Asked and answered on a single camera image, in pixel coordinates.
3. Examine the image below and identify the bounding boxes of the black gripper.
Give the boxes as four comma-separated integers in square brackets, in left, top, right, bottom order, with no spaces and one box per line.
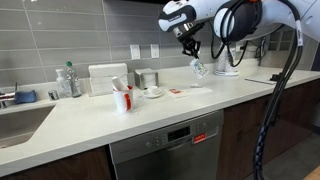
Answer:
[173,22,203,60]

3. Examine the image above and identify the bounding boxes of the round white cup tray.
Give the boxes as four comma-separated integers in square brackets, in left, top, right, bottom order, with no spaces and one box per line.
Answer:
[213,68,240,78]

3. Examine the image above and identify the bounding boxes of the small white espresso cup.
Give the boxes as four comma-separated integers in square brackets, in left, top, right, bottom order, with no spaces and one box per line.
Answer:
[146,85,162,97]

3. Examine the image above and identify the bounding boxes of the white rolled cup in mug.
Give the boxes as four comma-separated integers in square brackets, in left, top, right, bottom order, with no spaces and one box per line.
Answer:
[111,76,129,93]

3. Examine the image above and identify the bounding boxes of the white rectangular tray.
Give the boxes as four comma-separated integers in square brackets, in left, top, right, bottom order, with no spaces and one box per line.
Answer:
[166,84,214,99]

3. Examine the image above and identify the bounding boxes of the red sachet packet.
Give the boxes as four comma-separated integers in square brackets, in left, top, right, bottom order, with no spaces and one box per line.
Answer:
[168,87,183,95]

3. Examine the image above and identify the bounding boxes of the grey napkin dispenser box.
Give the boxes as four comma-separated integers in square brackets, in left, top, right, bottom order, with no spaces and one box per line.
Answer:
[134,68,160,91]

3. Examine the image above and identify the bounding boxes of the white saucer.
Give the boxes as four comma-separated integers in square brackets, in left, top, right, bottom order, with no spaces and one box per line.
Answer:
[142,90,164,100]

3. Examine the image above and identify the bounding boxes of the white black-edged mat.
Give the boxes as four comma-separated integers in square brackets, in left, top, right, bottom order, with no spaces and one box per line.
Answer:
[244,74,279,86]

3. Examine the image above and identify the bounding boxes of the black block on mat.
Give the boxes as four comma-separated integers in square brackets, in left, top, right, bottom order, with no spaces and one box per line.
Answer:
[269,72,284,83]

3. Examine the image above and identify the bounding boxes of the white paper napkin stack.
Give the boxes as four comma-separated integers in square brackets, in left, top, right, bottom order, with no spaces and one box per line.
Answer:
[88,63,129,97]

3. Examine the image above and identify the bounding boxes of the stainless steel dishwasher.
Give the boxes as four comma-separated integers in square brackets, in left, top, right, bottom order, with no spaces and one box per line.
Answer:
[109,109,225,180]

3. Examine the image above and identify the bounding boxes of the dark wood drawer cabinet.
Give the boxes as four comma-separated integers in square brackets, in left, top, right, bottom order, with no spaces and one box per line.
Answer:
[216,78,320,180]

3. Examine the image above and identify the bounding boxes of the green cap water bottle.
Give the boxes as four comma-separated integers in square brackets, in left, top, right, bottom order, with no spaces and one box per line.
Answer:
[65,60,83,99]

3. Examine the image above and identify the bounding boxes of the clear soap bottle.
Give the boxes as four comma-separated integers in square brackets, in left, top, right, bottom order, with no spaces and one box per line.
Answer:
[55,68,72,98]

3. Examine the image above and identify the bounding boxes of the small metal can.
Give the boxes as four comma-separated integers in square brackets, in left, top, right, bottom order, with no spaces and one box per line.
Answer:
[47,89,60,102]

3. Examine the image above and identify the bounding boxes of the dark wood sink cabinet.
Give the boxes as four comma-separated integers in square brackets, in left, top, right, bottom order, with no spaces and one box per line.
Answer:
[0,146,113,180]

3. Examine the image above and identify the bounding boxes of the blue sponge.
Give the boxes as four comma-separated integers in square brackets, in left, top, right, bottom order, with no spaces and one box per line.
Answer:
[13,89,38,105]

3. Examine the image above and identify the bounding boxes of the kitchen sink basin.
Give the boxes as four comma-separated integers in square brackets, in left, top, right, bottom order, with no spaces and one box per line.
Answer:
[0,104,57,150]

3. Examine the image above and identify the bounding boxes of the chrome sink faucet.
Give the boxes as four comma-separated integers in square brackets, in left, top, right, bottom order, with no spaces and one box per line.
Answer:
[0,82,18,110]

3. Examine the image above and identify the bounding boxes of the white wall outlet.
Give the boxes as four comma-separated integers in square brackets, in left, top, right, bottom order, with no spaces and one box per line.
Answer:
[235,40,244,54]
[150,43,160,60]

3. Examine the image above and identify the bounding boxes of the white light switch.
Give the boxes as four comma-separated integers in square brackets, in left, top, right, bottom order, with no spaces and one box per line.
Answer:
[129,44,142,61]

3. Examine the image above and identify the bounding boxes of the white mug red handle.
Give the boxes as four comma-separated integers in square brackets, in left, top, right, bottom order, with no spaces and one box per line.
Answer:
[112,85,135,114]

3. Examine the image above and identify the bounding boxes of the thick black cable bundle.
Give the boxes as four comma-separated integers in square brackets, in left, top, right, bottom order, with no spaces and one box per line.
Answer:
[252,0,304,180]

